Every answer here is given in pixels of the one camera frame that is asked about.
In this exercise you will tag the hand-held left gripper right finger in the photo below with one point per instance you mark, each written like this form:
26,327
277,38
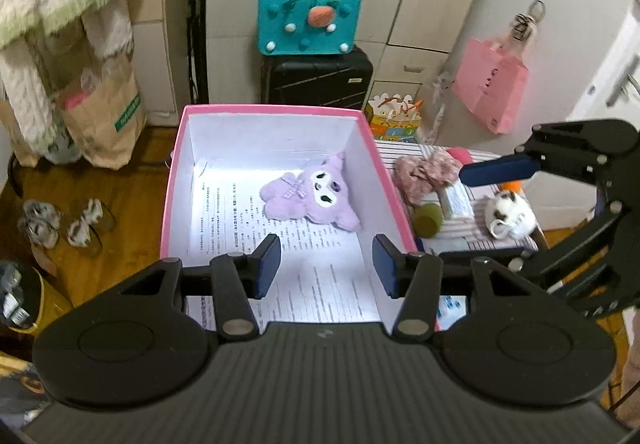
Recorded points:
385,269

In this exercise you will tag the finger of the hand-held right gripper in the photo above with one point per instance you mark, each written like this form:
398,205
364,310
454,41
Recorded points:
480,257
500,172

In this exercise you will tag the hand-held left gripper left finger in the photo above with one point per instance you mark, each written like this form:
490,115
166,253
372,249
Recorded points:
267,266

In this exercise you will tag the white tissue pack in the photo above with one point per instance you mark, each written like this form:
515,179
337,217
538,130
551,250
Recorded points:
455,201

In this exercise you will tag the pink cardboard box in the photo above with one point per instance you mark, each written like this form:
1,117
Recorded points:
370,174

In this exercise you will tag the small orange object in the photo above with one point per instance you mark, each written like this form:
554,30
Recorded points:
511,186

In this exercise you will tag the striped tablecloth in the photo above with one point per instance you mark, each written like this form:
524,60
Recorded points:
470,230

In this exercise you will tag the pink pom-pom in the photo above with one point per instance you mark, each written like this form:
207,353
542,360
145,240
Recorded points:
460,155

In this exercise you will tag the white brown plush toy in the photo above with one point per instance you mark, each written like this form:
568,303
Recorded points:
515,219

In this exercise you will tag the printed paper sheet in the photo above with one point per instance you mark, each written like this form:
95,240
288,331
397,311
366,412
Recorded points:
320,274

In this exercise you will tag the white pack blue print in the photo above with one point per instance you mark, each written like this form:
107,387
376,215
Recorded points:
452,309

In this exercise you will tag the olive green cup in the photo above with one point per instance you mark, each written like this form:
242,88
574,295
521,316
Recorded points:
429,221

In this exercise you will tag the purple plush toy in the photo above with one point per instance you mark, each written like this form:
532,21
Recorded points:
300,204

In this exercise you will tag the floral fabric cap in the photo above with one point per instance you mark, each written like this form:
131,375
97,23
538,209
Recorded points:
420,174

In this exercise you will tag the pink paper bag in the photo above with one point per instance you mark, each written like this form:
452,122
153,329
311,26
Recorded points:
492,84

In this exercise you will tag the clear plastic bag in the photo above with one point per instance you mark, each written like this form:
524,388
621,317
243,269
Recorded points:
440,89

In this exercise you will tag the colourful gift bag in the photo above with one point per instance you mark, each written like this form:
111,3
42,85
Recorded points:
395,124

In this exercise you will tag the black suitcase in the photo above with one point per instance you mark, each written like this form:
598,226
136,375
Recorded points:
320,79

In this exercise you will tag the brown paper bag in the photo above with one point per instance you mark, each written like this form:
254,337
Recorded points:
105,124

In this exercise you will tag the yellow bucket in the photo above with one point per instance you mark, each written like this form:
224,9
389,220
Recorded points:
50,296

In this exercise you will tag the fluffy cream pyjama trousers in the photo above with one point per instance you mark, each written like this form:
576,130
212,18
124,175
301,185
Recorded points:
20,89

